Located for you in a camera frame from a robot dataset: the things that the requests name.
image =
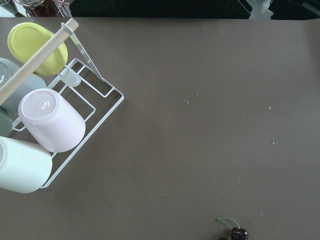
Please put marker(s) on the dark red cherry pair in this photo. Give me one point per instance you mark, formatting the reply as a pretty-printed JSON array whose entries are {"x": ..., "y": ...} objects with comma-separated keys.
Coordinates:
[{"x": 235, "y": 233}]

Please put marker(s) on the pink plastic cup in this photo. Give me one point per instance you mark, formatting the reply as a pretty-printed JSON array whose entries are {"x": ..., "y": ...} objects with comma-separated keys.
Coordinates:
[{"x": 51, "y": 120}]

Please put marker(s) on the green plastic cup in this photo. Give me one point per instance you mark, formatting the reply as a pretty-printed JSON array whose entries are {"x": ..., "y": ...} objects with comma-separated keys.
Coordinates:
[{"x": 6, "y": 123}]

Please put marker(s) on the yellow plastic cup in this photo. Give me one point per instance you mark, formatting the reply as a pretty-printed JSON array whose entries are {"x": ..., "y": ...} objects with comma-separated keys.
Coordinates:
[{"x": 26, "y": 38}]

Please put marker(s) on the grey-blue plastic cup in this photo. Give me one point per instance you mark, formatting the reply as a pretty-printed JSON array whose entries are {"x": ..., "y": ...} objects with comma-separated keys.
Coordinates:
[{"x": 33, "y": 82}]

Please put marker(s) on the white wire cup rack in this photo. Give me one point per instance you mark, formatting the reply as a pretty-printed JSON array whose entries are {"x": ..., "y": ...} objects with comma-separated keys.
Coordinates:
[{"x": 82, "y": 85}]

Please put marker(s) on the wooden rack handle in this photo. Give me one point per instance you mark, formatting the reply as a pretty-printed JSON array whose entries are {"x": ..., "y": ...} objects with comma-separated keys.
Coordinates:
[{"x": 37, "y": 59}]

